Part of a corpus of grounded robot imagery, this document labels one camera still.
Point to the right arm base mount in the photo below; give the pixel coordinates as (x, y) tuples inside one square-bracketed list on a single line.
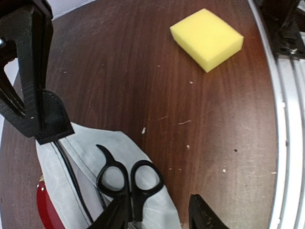
[(283, 21)]

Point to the black scissors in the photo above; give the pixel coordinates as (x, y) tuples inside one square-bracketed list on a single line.
[(136, 195)]

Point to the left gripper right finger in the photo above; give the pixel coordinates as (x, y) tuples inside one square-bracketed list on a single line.
[(201, 216)]

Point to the yellow sponge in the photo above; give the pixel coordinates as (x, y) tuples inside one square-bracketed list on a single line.
[(207, 38)]

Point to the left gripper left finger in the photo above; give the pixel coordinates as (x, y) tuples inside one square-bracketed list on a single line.
[(116, 215)]

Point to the red floral plate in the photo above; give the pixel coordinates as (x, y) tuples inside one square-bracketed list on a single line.
[(47, 212)]

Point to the white zipper pouch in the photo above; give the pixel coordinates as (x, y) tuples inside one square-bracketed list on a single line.
[(86, 169)]

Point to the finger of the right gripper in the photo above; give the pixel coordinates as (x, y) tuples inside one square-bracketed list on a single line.
[(25, 34)]

